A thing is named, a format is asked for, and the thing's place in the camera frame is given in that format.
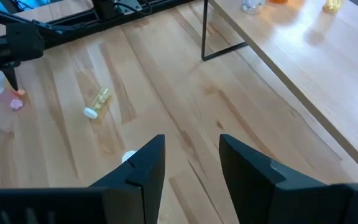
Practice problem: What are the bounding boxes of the silver metal bracket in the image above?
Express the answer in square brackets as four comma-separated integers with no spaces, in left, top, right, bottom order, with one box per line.
[115,0,142,12]

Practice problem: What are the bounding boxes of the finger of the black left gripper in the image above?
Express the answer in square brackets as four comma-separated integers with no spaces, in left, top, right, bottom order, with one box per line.
[0,62,21,91]

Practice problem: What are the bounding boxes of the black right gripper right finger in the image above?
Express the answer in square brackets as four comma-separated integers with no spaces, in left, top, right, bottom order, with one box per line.
[218,134,298,224]

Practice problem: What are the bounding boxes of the wide clear pill bottle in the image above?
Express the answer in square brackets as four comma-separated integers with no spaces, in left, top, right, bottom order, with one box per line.
[240,0,266,16]

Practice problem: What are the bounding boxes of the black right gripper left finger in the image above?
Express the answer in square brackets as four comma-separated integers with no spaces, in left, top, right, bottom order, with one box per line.
[88,134,167,224]

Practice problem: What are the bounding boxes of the wooden shelf black metal legs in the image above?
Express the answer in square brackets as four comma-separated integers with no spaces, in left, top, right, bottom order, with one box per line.
[201,0,358,183]

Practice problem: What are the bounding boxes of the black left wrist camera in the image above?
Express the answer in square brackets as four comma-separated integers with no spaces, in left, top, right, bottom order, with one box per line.
[6,22,45,62]

